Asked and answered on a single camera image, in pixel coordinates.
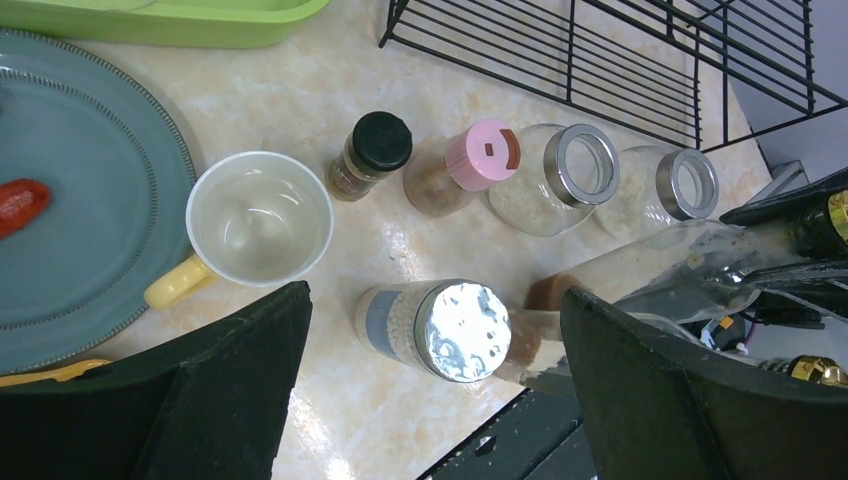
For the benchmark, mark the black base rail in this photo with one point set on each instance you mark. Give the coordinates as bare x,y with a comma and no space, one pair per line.
535,436

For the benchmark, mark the black lid spice jar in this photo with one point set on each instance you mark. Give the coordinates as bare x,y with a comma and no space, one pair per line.
379,144

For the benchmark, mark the silver lid blue label jar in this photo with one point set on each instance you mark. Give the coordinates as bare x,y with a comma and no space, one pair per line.
456,330

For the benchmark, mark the grey-blue plate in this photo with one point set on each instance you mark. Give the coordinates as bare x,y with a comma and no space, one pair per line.
120,174

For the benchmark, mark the red chili on grey plate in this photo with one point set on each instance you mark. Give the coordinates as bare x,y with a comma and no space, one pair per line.
22,201

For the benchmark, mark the glass jar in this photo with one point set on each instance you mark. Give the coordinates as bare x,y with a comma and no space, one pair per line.
564,174
659,187

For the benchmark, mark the yellow and white mug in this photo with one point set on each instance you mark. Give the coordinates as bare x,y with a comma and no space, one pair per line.
258,219

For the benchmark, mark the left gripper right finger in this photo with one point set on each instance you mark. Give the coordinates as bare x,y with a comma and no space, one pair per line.
659,407

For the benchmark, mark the green plastic basin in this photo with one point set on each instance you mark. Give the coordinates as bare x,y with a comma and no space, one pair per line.
201,24

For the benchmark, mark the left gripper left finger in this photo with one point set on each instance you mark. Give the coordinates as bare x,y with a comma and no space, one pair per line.
210,404

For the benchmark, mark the yellow scalloped plate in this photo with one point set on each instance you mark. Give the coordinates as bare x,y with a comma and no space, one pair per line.
60,374

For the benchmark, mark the pink lid spice jar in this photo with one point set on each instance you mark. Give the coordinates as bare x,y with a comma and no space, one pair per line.
447,175

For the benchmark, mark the black wire rack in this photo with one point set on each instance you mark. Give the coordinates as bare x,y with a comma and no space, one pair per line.
707,74

